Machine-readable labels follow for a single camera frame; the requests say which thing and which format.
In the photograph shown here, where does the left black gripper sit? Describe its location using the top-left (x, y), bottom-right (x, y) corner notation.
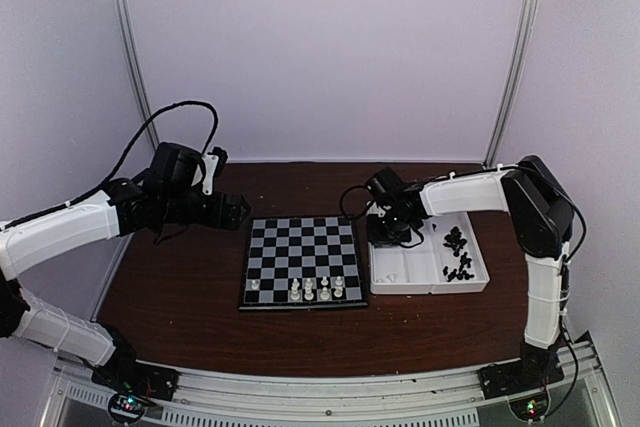
top-left (161, 188), bottom-right (250, 231)

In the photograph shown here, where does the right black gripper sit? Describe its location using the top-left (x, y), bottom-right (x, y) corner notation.
top-left (368, 209), bottom-right (416, 245)

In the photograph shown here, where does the black grey chess board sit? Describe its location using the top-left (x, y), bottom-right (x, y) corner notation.
top-left (238, 216), bottom-right (368, 311)

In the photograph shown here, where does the white queen chess piece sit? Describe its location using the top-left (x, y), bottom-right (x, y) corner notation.
top-left (303, 285), bottom-right (314, 301)

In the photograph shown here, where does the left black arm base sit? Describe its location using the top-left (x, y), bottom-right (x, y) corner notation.
top-left (91, 348), bottom-right (179, 401)

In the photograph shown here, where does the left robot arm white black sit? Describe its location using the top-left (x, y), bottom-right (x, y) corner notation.
top-left (1, 142), bottom-right (250, 391)

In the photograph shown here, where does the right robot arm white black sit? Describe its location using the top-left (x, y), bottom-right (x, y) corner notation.
top-left (365, 155), bottom-right (578, 389)

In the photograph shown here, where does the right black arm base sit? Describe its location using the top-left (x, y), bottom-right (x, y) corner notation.
top-left (478, 342), bottom-right (564, 400)

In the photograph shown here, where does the black chess pieces upper pile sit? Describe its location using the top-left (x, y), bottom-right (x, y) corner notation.
top-left (431, 222), bottom-right (468, 257)

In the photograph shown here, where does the black chess pieces pile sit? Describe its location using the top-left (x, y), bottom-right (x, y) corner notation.
top-left (431, 222), bottom-right (468, 257)
top-left (442, 252), bottom-right (475, 282)

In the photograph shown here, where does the white chess pieces lower pile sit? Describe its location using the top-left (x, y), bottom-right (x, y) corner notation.
top-left (383, 273), bottom-right (398, 283)

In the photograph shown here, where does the black chess pieces lower pile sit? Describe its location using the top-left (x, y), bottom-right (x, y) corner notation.
top-left (442, 252), bottom-right (475, 282)

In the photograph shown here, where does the left controller board with LEDs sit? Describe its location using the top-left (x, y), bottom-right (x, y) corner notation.
top-left (107, 393), bottom-right (150, 424)

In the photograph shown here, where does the controller board with leds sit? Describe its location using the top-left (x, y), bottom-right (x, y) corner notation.
top-left (509, 393), bottom-right (550, 422)
top-left (107, 393), bottom-right (150, 424)

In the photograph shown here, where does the right controller board with LEDs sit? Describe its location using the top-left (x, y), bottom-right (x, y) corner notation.
top-left (509, 393), bottom-right (550, 422)

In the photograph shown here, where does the white divided plastic tray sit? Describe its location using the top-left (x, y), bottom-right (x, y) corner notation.
top-left (368, 213), bottom-right (490, 295)

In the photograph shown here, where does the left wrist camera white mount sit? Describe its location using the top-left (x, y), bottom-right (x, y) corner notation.
top-left (201, 147), bottom-right (228, 196)

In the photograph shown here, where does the right black cable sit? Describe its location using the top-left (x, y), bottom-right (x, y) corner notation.
top-left (339, 161), bottom-right (587, 398)

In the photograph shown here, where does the black cable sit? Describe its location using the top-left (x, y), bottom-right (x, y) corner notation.
top-left (339, 161), bottom-right (587, 398)
top-left (9, 100), bottom-right (221, 248)

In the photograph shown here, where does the left black cable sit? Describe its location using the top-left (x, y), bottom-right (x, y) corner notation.
top-left (9, 100), bottom-right (221, 248)

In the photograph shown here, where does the aluminium front rail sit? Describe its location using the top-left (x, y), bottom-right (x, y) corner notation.
top-left (44, 341), bottom-right (616, 427)

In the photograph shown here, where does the right aluminium frame post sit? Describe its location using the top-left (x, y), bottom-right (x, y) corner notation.
top-left (483, 0), bottom-right (539, 167)

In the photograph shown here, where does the aluminium frame post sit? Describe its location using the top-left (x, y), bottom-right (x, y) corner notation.
top-left (483, 0), bottom-right (539, 167)
top-left (113, 0), bottom-right (152, 122)

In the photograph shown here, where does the left aluminium frame post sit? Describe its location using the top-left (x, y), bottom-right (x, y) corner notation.
top-left (113, 0), bottom-right (152, 122)

